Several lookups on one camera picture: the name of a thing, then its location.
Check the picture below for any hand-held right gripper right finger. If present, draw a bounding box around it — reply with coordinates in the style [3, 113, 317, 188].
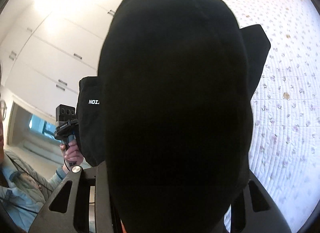
[230, 173, 292, 233]

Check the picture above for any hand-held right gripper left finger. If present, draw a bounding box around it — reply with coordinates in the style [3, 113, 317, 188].
[27, 161, 121, 233]

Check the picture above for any black jacket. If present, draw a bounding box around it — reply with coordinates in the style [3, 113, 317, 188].
[76, 0, 272, 233]

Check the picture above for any person's left forearm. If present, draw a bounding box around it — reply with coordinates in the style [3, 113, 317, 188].
[48, 164, 70, 190]

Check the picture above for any person's left hand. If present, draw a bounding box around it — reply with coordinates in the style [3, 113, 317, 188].
[59, 140, 85, 167]

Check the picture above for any window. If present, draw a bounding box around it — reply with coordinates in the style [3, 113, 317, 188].
[28, 113, 64, 146]

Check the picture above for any person in light blue jacket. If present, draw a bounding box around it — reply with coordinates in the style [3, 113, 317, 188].
[0, 148, 66, 231]

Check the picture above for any white wardrobe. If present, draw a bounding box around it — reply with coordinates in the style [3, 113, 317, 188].
[0, 0, 137, 123]

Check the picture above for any white floral bed quilt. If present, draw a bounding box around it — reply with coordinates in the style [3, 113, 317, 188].
[202, 0, 320, 233]

